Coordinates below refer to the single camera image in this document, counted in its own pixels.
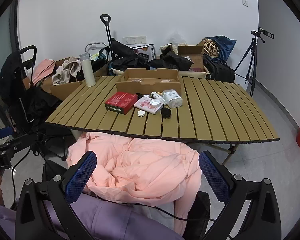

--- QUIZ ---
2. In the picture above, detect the pink strawberry printed packet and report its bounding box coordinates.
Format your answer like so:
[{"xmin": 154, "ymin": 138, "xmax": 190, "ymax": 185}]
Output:
[{"xmin": 134, "ymin": 97, "xmax": 163, "ymax": 114}]

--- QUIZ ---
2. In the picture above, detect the black clothing pile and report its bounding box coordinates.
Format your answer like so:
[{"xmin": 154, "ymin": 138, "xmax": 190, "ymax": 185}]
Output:
[{"xmin": 149, "ymin": 52, "xmax": 194, "ymax": 70}]

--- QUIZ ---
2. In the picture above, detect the pink cloth jacket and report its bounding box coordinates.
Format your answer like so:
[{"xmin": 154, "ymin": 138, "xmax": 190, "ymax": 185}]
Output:
[{"xmin": 66, "ymin": 131, "xmax": 203, "ymax": 232}]

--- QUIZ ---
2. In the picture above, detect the woven wicker ball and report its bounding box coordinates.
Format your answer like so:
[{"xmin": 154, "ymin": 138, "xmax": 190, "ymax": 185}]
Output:
[{"xmin": 202, "ymin": 39, "xmax": 220, "ymax": 58}]

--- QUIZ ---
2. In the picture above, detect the black trolley handle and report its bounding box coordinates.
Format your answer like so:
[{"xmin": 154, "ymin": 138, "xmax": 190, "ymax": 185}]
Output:
[{"xmin": 100, "ymin": 14, "xmax": 117, "ymax": 61}]

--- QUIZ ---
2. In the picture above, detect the purple garment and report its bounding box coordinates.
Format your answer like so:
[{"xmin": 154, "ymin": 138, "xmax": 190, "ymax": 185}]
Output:
[{"xmin": 0, "ymin": 195, "xmax": 183, "ymax": 240}]

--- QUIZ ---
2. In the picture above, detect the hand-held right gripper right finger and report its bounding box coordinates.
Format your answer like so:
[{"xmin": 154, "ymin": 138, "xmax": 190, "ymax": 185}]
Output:
[{"xmin": 199, "ymin": 151, "xmax": 282, "ymax": 240}]

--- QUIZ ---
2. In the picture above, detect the dark blue bag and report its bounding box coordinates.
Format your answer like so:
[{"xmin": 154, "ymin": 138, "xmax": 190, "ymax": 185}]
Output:
[{"xmin": 210, "ymin": 35, "xmax": 237, "ymax": 62}]

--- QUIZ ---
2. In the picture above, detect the black camera tripod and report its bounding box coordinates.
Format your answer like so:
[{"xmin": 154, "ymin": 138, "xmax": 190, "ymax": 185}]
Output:
[{"xmin": 234, "ymin": 27, "xmax": 275, "ymax": 98}]

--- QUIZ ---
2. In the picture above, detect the white plastic bag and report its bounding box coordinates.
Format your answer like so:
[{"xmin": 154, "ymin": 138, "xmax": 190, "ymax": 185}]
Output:
[{"xmin": 168, "ymin": 30, "xmax": 186, "ymax": 46}]

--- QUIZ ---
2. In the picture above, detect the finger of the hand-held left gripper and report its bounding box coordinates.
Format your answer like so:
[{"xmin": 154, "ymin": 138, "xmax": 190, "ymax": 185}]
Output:
[
  {"xmin": 0, "ymin": 140, "xmax": 20, "ymax": 155},
  {"xmin": 0, "ymin": 126, "xmax": 14, "ymax": 142}
]

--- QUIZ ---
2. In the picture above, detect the red box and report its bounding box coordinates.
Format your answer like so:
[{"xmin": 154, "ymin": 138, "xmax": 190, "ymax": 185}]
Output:
[{"xmin": 105, "ymin": 92, "xmax": 138, "ymax": 115}]

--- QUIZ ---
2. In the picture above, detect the cardboard tray box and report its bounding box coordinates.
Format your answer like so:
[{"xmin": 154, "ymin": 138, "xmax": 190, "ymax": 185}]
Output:
[{"xmin": 116, "ymin": 68, "xmax": 183, "ymax": 98}]

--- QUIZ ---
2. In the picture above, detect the white wire rack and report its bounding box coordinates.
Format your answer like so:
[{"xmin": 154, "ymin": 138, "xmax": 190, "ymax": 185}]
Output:
[{"xmin": 85, "ymin": 42, "xmax": 111, "ymax": 56}]

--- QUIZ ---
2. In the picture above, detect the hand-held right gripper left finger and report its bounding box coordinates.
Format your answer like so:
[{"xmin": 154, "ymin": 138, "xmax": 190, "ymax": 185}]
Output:
[{"xmin": 15, "ymin": 151, "xmax": 98, "ymax": 240}]

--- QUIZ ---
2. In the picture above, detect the black suitcase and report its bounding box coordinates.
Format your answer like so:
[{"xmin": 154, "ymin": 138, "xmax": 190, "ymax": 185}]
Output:
[{"xmin": 204, "ymin": 55, "xmax": 235, "ymax": 83}]

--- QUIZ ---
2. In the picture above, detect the black fabric bag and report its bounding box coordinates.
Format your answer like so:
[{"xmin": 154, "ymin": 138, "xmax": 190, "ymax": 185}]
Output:
[{"xmin": 107, "ymin": 37, "xmax": 150, "ymax": 68}]

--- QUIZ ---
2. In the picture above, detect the beige clothes pile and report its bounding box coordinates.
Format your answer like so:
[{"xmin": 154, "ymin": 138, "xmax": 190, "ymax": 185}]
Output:
[{"xmin": 52, "ymin": 57, "xmax": 82, "ymax": 85}]

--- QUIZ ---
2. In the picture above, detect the black stroller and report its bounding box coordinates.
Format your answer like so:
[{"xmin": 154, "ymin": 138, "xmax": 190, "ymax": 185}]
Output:
[{"xmin": 0, "ymin": 45, "xmax": 63, "ymax": 133}]

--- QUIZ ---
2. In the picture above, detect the brown cardboard box with flaps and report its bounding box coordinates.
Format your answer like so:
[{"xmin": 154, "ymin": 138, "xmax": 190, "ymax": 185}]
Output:
[{"xmin": 177, "ymin": 42, "xmax": 206, "ymax": 72}]

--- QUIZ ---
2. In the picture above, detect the clear labelled plastic jar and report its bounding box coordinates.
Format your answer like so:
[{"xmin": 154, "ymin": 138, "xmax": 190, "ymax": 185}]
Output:
[{"xmin": 162, "ymin": 89, "xmax": 184, "ymax": 108}]

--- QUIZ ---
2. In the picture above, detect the white wall socket strip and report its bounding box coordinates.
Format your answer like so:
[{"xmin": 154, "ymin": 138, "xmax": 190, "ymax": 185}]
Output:
[{"xmin": 122, "ymin": 36, "xmax": 147, "ymax": 44}]

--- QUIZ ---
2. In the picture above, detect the white insulated bottle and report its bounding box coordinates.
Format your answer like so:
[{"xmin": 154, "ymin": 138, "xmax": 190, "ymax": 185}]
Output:
[{"xmin": 79, "ymin": 51, "xmax": 96, "ymax": 87}]

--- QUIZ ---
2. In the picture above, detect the pink bag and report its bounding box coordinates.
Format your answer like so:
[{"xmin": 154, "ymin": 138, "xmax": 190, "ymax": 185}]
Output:
[{"xmin": 31, "ymin": 59, "xmax": 56, "ymax": 85}]

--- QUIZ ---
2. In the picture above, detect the large brown cardboard box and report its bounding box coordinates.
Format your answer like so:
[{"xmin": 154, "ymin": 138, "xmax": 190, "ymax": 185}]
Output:
[{"xmin": 49, "ymin": 57, "xmax": 109, "ymax": 101}]

